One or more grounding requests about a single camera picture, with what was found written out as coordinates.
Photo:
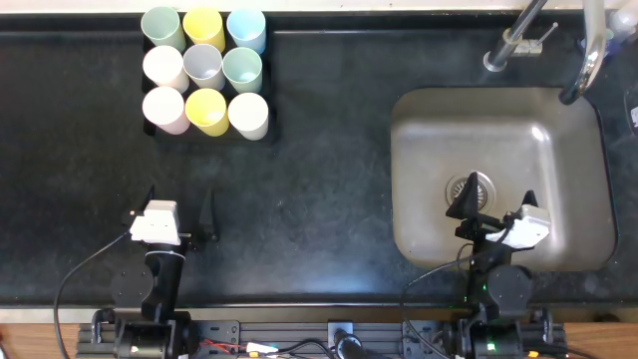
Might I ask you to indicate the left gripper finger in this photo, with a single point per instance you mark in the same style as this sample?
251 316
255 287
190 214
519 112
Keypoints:
142 207
208 219

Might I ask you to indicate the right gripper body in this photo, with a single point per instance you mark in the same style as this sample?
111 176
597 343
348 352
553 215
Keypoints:
473 227

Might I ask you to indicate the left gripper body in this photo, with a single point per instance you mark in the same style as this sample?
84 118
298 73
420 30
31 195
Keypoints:
189 240

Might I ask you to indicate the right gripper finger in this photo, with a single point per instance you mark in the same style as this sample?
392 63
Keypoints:
529 199
468 199

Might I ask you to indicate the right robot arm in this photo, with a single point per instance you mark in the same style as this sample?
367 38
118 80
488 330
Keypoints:
506 289

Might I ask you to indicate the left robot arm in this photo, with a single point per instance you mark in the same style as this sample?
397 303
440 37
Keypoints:
159 279

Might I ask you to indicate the steel sink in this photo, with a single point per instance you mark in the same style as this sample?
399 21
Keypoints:
548 149

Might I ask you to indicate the black tray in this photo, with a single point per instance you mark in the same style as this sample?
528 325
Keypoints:
271 100

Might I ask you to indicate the grey cup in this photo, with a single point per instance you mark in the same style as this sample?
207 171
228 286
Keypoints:
202 62

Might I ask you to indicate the steel tap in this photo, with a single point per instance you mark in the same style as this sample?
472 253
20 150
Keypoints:
593 55

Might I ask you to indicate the blue cup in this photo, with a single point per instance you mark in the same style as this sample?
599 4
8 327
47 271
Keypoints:
245 27

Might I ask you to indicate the blue soap bottle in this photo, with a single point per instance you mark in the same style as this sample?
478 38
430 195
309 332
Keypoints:
624 22

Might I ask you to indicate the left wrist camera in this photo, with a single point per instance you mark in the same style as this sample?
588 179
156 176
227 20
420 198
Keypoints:
157 222

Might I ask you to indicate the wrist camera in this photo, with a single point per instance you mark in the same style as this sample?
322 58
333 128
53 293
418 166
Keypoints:
526 227
157 222

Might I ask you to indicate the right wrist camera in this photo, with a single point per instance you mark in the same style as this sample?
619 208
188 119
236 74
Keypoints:
526 227

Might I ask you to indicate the mounting rail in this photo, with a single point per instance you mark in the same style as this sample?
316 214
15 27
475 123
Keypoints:
289 334

